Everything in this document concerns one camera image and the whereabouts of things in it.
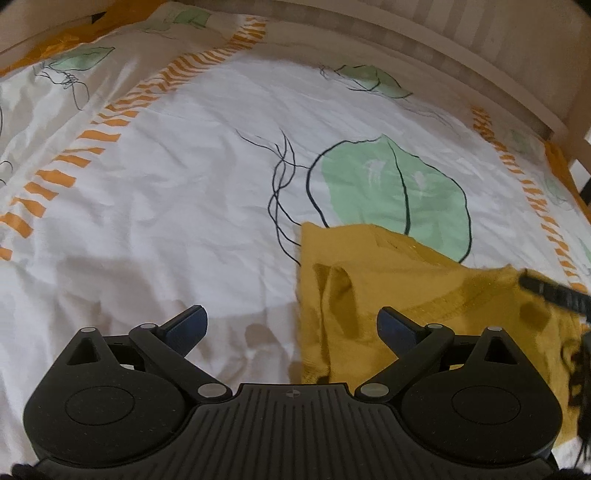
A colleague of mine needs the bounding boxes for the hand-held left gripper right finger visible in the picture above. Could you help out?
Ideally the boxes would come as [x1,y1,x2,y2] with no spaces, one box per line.
[354,308,523,403]

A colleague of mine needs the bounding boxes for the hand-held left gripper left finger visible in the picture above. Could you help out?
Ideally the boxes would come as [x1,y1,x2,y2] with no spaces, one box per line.
[67,304,233,403]

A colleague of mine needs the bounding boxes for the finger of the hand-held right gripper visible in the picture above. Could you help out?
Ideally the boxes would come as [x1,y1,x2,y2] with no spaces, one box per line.
[517,270,591,318]

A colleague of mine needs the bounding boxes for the mustard yellow knit sweater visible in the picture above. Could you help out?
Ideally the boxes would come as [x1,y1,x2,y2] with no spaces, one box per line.
[294,222,591,449]

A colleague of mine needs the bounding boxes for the white leaf print bedsheet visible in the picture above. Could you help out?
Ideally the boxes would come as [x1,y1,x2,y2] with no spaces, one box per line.
[0,0,591,464]

